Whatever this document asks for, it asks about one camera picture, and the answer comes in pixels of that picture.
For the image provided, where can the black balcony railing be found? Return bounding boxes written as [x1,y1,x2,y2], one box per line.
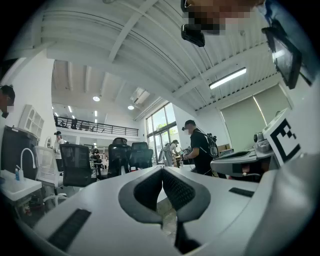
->
[53,116,140,137]

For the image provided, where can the black chest-mounted tablet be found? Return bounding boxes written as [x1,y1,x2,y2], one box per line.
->
[261,21,303,90]

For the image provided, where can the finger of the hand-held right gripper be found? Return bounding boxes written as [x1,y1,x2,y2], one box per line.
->
[209,150,259,179]

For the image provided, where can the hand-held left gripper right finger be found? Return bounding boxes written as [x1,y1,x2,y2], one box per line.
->
[162,166,260,255]

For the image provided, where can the white arched wall cabinet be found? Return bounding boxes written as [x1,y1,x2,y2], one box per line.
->
[18,104,45,138]

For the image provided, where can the tall glass window wall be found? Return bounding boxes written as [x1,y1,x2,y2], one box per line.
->
[146,102,180,165]

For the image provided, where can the white curved faucet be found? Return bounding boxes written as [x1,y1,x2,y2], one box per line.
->
[20,147,37,177]

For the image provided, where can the person's head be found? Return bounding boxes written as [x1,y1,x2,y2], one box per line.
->
[184,0,266,35]

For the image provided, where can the black office chair with headrest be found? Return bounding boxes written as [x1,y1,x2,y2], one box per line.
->
[107,137,132,177]
[129,141,154,171]

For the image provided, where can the white sink basin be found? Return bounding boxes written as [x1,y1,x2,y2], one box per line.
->
[0,169,43,202]

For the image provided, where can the long ceiling tube light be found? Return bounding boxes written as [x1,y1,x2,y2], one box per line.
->
[209,67,247,90]

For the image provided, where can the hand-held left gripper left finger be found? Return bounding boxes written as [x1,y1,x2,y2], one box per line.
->
[33,166,176,256]

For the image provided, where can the black mesh armchair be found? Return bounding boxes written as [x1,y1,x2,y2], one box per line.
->
[59,143,92,188]

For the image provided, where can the black head camera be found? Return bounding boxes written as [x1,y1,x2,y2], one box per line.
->
[180,23,206,48]

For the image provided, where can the grey window roller blind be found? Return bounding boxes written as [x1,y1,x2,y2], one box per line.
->
[253,84,292,126]
[219,96,267,152]

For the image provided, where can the person's light blue shirt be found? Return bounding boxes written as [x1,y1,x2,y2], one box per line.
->
[257,0,316,86]

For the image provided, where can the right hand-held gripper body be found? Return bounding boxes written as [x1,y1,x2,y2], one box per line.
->
[249,107,303,181]

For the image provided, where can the ceiling air conditioner unit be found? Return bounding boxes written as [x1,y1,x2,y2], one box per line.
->
[129,87,151,105]

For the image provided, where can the white mesh chair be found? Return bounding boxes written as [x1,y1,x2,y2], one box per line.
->
[33,146,68,208]

